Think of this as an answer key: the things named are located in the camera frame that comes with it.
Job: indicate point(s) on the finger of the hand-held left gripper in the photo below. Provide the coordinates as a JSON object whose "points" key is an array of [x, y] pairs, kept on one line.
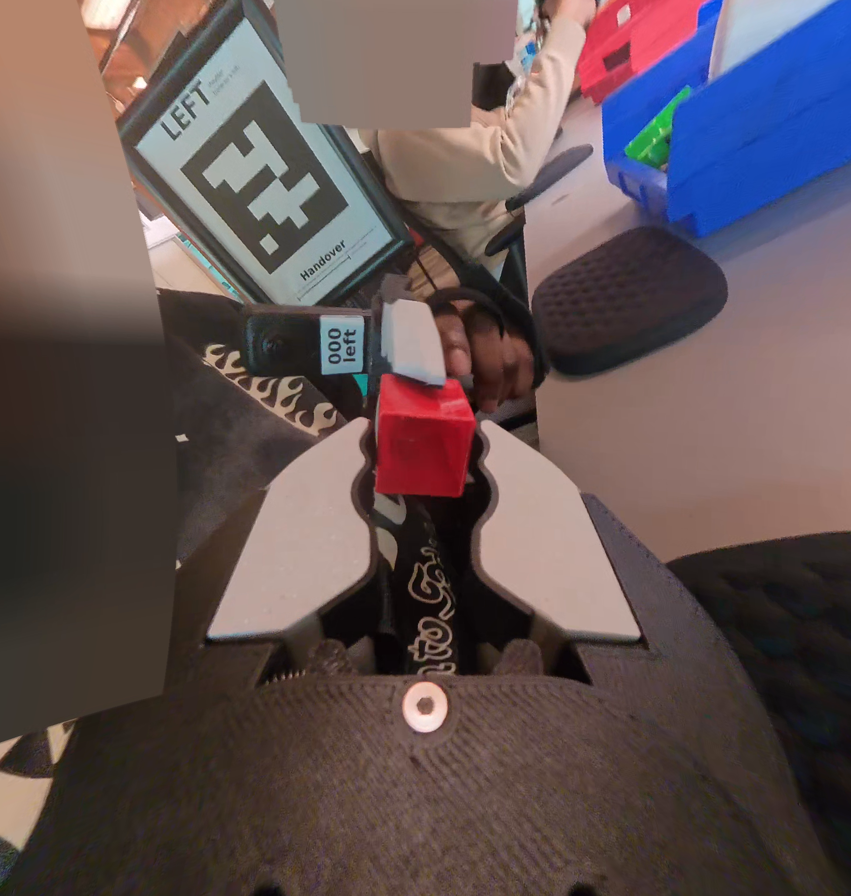
{"points": [[411, 343]]}

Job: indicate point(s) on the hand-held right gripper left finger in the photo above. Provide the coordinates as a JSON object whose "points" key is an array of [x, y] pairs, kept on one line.
{"points": [[299, 546]]}

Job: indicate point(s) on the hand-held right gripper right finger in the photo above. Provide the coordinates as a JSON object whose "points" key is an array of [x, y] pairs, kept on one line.
{"points": [[544, 553]]}

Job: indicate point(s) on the red plastic cube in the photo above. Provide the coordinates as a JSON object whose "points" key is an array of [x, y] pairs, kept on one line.
{"points": [[422, 448]]}

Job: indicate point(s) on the blue plastic storage bin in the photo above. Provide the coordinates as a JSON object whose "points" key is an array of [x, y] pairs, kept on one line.
{"points": [[747, 140]]}

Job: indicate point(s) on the black foam pad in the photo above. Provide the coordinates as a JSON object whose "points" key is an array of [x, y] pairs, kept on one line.
{"points": [[782, 616], [628, 294]]}

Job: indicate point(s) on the green plastic block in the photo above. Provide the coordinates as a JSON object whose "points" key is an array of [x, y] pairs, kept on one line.
{"points": [[653, 133]]}

